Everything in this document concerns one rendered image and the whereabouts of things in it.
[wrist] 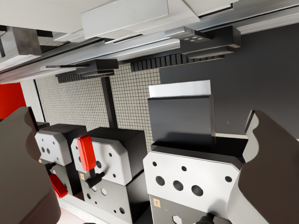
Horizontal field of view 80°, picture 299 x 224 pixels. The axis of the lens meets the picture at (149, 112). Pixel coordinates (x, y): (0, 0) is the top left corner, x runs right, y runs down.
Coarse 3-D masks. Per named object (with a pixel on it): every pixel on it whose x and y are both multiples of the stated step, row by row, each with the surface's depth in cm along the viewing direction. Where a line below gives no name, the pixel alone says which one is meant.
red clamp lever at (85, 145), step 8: (88, 136) 32; (80, 144) 31; (88, 144) 32; (80, 152) 31; (88, 152) 32; (88, 160) 32; (88, 168) 32; (88, 176) 33; (96, 176) 33; (88, 184) 32
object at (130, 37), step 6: (210, 12) 23; (216, 12) 22; (222, 12) 22; (204, 18) 24; (126, 36) 28; (132, 36) 30; (138, 36) 29; (108, 42) 31; (114, 42) 32; (120, 42) 32
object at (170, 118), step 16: (208, 80) 24; (160, 96) 29; (176, 96) 27; (192, 96) 25; (208, 96) 24; (160, 112) 29; (176, 112) 27; (192, 112) 26; (208, 112) 24; (160, 128) 29; (176, 128) 28; (192, 128) 26; (208, 128) 25; (192, 144) 27; (208, 144) 25
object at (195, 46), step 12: (168, 36) 30; (180, 36) 31; (192, 36) 33; (204, 36) 35; (216, 36) 39; (228, 36) 38; (240, 36) 45; (180, 48) 44; (192, 48) 42; (204, 48) 41; (216, 48) 40; (228, 48) 39
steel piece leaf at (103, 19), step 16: (128, 0) 14; (144, 0) 14; (160, 0) 13; (176, 0) 16; (96, 16) 16; (112, 16) 15; (128, 16) 15; (144, 16) 14; (160, 16) 14; (176, 16) 21; (96, 32) 16
